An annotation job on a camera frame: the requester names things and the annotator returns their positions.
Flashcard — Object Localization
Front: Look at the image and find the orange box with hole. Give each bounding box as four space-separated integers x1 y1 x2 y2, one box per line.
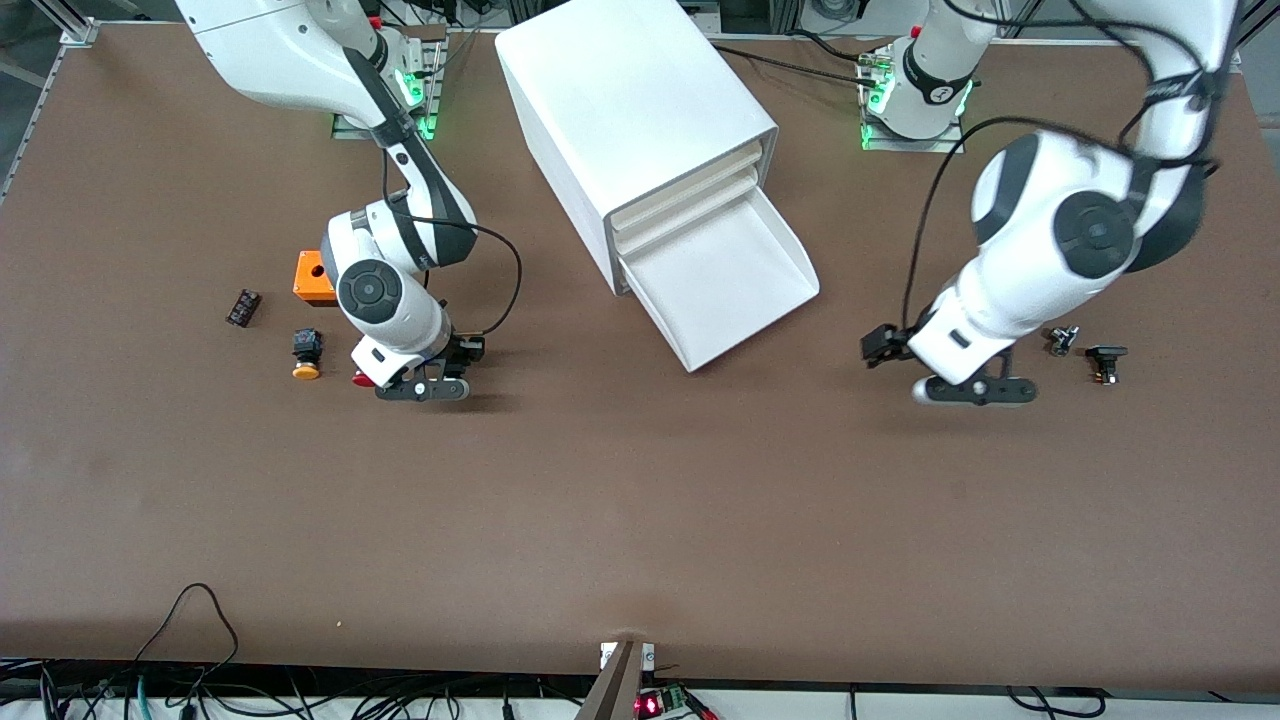
293 250 339 307

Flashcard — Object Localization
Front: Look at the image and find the circuit board with red light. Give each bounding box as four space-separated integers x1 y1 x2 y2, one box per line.
635 685 716 720

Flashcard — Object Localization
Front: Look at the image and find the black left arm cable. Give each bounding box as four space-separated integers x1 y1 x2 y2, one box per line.
900 0 1223 336

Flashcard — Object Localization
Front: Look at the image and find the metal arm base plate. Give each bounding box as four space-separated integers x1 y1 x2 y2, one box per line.
860 45 967 154
332 28 446 141

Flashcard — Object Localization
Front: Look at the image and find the black cable behind cabinet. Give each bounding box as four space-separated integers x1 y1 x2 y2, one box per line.
712 44 886 86

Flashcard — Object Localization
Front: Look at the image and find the black looped cable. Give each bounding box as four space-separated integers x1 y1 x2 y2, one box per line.
135 583 241 691

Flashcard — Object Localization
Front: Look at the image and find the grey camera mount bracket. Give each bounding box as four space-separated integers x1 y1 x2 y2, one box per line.
575 640 657 720

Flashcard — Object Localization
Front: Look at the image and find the aluminium frame corner bracket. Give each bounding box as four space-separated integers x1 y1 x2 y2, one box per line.
1208 0 1280 73
30 0 101 47

